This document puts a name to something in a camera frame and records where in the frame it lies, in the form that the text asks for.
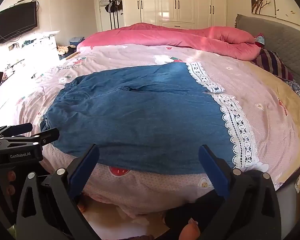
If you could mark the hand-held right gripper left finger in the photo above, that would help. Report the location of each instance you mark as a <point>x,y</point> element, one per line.
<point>85,166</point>

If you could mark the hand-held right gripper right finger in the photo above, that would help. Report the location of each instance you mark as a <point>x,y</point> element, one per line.
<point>213,170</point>

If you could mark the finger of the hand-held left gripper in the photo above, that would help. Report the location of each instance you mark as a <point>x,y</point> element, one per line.
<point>48,135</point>
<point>17,129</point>

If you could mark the blue denim pants lace trim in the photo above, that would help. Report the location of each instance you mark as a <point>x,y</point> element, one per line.
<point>140,120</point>

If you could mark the person's left hand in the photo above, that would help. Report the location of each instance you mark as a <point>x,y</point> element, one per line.
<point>11,177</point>

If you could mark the person's right hand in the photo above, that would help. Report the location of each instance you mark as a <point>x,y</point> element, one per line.
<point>191,231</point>

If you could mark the pink printed bed sheet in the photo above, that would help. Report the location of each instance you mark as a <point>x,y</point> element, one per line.
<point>252,120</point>

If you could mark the brown cloth pile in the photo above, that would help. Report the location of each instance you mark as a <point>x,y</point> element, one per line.
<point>65,50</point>

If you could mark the white dresser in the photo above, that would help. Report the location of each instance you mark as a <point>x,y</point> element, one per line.
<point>43,45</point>

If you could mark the blue cloth pile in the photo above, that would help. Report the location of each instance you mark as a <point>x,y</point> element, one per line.
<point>77,41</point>

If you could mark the black flat television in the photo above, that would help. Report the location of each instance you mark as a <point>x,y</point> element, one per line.
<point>16,22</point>

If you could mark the striped pillow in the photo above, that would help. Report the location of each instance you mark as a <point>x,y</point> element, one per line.
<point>273,65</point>

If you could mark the white door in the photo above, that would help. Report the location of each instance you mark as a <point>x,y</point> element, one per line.
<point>103,21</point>

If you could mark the pink quilt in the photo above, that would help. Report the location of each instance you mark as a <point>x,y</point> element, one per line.
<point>180,37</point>

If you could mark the hanging bags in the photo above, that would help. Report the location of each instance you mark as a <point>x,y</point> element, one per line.
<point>112,3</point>

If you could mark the grey padded headboard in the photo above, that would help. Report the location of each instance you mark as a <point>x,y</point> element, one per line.
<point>277,37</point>

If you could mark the cream wardrobe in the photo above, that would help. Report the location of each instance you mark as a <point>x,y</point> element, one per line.
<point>175,2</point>

